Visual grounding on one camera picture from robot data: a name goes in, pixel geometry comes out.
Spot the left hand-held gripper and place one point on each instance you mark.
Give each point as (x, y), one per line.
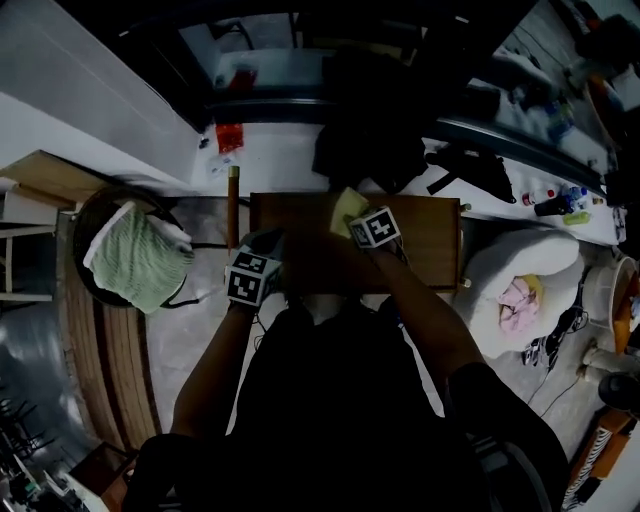
(250, 280)

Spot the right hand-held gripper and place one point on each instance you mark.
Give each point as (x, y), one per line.
(375, 227)

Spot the yellow cloth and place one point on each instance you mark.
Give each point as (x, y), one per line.
(345, 210)

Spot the wooden shelf table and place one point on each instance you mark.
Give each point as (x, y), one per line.
(430, 240)

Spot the person's right forearm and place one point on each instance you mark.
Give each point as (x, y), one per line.
(425, 320)

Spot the person's left forearm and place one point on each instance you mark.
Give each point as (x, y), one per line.
(210, 380)

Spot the pink cloth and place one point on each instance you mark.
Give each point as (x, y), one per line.
(515, 307)

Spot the small brown wooden cabinet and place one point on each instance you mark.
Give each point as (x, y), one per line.
(102, 472)

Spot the white chair cushion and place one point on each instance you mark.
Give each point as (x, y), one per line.
(177, 235)

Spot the red packet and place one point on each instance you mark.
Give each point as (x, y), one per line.
(229, 137)

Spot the green knitted blanket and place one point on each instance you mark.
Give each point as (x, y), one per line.
(140, 265)

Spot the white round plush sofa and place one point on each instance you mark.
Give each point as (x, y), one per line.
(530, 250)

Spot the white red-cap bottle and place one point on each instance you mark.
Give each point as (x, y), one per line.
(535, 196)

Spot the black round chair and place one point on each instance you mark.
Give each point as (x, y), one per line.
(92, 210)

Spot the black bottle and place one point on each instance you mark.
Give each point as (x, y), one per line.
(552, 206)

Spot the person's black clothing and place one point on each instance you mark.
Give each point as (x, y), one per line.
(340, 425)

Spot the wooden slatted bench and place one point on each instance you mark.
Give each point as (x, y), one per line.
(115, 370)

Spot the blue water bottle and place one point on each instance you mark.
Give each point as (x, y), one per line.
(575, 196)

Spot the green packet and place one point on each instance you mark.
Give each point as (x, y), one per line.
(577, 218)

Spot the cardboard box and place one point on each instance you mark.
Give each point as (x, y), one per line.
(45, 175)

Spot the white woven basket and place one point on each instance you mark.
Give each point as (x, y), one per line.
(597, 295)

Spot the orange striped sofa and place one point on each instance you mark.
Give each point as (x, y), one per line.
(600, 460)

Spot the dark window frame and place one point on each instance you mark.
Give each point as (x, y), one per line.
(450, 65)

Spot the white frame stool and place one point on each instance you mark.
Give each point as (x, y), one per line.
(20, 230)

